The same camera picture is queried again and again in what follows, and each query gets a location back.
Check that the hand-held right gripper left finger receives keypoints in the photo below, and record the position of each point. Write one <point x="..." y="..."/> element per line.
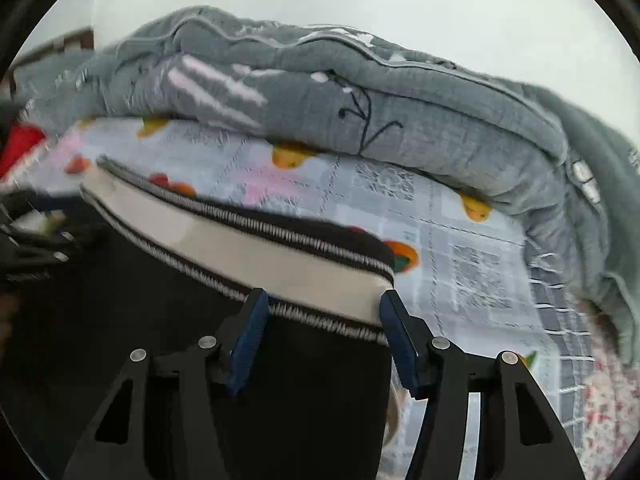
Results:
<point x="247" y="340"/>

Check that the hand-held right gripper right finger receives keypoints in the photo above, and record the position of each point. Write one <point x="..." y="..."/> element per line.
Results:
<point x="402" y="345"/>

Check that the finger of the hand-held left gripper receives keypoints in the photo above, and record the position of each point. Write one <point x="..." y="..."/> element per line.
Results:
<point x="50" y="240"/>

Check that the black pants with white stripe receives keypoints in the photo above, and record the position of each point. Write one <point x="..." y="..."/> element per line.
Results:
<point x="175" y="350"/>

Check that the fruit print bed blanket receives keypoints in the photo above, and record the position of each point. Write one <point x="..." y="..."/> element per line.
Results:
<point x="450" y="270"/>

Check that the red cloth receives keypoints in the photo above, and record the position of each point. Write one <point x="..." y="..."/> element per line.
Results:
<point x="20" y="150"/>

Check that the grey printed quilt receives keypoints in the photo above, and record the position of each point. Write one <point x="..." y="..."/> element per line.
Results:
<point x="425" y="125"/>

